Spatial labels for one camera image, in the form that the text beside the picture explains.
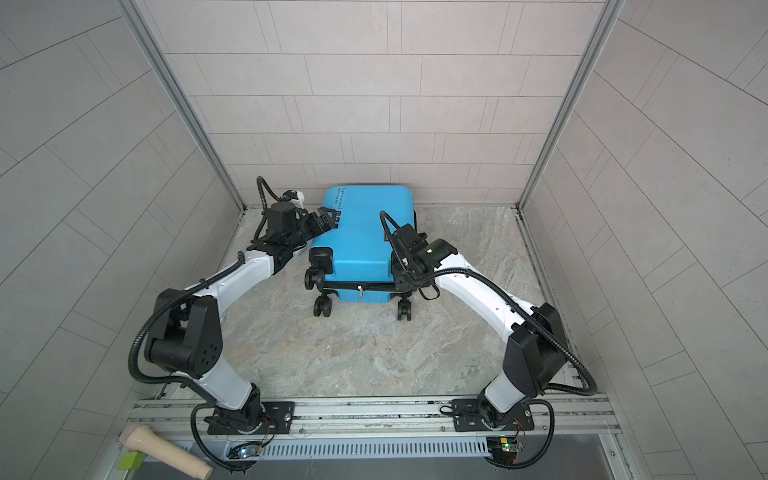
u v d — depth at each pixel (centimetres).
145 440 65
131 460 65
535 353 42
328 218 81
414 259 61
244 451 64
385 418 72
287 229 69
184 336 45
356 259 76
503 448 68
